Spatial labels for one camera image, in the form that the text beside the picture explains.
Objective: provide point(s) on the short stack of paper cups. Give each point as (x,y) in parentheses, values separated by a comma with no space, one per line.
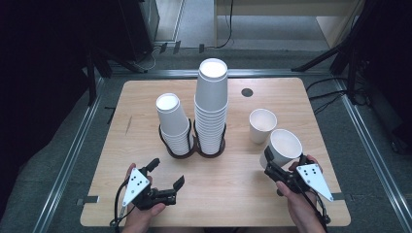
(171,119)

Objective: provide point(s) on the person's left hand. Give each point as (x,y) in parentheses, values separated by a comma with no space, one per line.
(139,218)

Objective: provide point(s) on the light wooden desk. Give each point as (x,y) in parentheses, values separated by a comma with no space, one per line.
(291,8)

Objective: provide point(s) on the tall stack of paper cups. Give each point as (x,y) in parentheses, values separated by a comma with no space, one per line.
(211,100)

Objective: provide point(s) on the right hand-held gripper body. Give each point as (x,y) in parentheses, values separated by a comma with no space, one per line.
(315,179)

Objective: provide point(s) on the gray tape strip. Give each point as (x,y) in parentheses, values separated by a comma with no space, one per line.
(89,200)
(340,196)

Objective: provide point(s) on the black metal stand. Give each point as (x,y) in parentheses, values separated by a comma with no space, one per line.
(92,81)

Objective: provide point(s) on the black cabinet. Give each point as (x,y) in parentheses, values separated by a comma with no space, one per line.
(139,29)

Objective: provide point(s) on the person's right hand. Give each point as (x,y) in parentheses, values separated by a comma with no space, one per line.
(301,207)

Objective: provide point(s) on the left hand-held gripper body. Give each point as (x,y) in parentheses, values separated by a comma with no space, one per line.
(136,186)

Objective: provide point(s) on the black tripod stand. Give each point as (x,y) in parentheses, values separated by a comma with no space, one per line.
(324,56)

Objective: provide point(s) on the dark round cup holder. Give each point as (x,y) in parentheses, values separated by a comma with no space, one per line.
(209,156)
(181,157)

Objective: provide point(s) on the metal floor rail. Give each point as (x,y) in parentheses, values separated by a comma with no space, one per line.
(372,145)
(155,73)
(64,171)

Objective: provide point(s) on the single white paper cup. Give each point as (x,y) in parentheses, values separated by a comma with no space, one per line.
(262,123)
(285,145)

